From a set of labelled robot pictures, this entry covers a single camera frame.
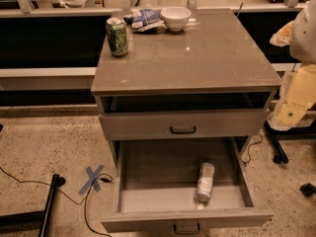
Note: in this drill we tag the white bowl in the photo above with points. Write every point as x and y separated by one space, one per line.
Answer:
175 18

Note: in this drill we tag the black stand leg left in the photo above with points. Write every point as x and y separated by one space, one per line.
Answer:
34 220

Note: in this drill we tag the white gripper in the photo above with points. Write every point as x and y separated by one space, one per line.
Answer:
304 39

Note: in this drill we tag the grey drawer cabinet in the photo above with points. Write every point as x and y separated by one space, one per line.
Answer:
213 64

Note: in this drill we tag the blue tape cross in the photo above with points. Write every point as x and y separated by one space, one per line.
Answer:
92 180

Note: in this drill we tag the black stand leg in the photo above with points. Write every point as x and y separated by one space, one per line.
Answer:
280 156
34 220

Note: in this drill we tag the black caster foot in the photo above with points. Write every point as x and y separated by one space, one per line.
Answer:
308 190

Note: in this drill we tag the closed grey upper drawer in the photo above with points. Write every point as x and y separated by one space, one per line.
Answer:
184 124

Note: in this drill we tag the green soda can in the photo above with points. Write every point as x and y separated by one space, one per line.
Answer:
117 38

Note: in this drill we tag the clear plastic water bottle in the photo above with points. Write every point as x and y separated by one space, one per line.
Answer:
205 183

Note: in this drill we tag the blue white snack bag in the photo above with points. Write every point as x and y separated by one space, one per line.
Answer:
142 20

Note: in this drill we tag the open grey middle drawer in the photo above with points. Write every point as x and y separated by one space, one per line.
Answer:
157 181

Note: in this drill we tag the black stand leg right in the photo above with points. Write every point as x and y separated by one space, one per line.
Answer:
280 156

